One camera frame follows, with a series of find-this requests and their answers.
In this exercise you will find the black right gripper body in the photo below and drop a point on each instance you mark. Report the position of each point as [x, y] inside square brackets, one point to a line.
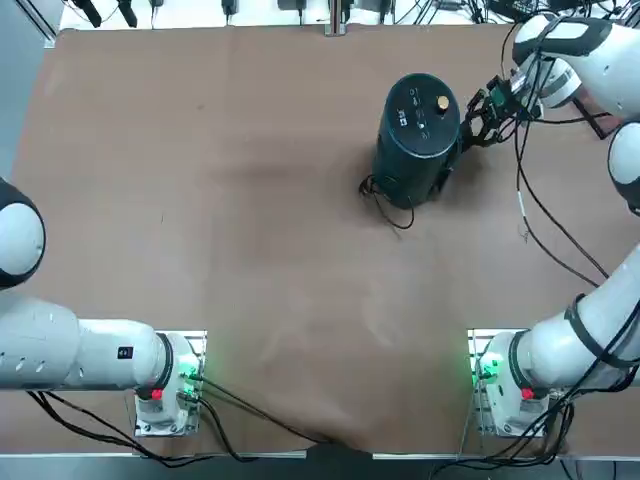
[502, 102]

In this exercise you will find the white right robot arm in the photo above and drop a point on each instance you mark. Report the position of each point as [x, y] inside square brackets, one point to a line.
[550, 350]

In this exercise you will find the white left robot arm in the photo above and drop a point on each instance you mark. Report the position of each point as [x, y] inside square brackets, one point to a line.
[100, 355]

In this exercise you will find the dark green air fryer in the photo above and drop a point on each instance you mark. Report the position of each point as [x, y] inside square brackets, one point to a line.
[400, 165]

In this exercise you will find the black device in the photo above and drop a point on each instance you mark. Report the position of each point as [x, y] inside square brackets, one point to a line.
[515, 7]

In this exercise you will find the grey box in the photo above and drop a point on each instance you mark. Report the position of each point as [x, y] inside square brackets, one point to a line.
[292, 5]
[375, 5]

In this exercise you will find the metal camera post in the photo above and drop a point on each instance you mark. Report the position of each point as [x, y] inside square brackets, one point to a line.
[336, 20]

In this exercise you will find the aluminium edge rail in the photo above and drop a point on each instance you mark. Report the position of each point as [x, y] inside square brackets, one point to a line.
[270, 454]
[415, 455]

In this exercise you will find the black centre mount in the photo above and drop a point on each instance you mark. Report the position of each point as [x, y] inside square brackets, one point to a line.
[340, 462]

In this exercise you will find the aluminium frame rail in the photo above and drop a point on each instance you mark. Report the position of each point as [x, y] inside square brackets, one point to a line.
[42, 22]

